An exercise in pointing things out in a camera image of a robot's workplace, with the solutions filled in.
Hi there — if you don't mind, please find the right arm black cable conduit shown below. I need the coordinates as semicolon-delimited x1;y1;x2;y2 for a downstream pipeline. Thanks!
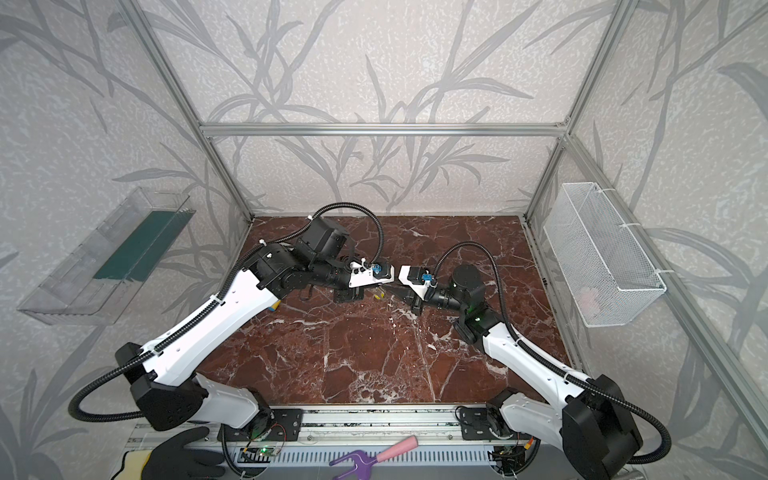
433;241;673;466

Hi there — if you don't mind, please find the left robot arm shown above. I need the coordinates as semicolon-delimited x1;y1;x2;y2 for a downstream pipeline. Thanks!
117;218;391;431

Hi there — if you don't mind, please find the clear plastic wall tray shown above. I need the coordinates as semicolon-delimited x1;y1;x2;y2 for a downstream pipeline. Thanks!
18;187;196;326

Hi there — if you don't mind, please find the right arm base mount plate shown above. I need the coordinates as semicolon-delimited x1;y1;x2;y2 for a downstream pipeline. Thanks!
454;405;512;441

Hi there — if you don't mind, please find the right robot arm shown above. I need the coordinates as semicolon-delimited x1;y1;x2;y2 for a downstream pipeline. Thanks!
398;265;643;479

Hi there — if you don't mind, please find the black rubber glove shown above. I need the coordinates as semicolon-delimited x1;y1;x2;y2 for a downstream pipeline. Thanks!
140;426;226;480

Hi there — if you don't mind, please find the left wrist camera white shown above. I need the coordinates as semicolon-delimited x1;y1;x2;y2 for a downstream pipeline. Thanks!
348;261;395;288

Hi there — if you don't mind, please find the aluminium front rail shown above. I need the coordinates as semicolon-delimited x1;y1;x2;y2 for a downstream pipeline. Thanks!
125;403;631;451

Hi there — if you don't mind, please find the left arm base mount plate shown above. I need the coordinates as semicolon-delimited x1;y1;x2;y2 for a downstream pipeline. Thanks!
243;408;304;442

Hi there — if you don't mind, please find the white wire mesh basket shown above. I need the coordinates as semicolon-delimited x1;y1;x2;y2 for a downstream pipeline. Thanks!
544;182;667;328

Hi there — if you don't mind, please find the green circuit board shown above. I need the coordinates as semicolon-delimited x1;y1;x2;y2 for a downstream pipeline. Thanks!
238;445;282;464

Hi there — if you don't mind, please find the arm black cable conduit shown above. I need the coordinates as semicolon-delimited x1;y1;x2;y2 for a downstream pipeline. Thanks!
433;241;673;466
67;202;385;423

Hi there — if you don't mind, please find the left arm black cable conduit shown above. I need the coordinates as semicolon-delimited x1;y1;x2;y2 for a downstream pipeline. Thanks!
67;202;385;423

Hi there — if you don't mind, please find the purple rake pink handle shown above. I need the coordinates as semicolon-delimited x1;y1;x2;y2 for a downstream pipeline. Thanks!
329;436;419;480

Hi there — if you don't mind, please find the aluminium cage frame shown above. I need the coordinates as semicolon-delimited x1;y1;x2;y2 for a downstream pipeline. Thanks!
118;1;767;449

